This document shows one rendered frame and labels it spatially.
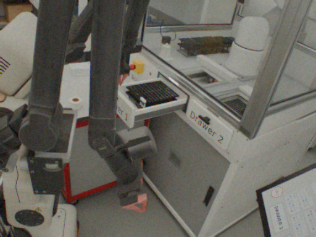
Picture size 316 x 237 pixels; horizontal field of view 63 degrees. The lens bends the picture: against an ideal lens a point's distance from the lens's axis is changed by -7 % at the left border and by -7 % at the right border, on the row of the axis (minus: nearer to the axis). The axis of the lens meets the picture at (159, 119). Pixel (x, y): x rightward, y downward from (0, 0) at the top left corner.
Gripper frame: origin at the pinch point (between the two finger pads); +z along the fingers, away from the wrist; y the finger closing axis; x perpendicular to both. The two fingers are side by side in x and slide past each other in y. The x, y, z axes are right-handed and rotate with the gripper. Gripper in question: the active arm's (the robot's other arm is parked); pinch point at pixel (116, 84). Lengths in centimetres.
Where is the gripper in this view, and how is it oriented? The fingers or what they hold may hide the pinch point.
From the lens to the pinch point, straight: 126.5
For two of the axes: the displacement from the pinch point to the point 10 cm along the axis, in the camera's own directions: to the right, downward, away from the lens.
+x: -5.6, -5.5, 6.2
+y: 8.1, -2.4, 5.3
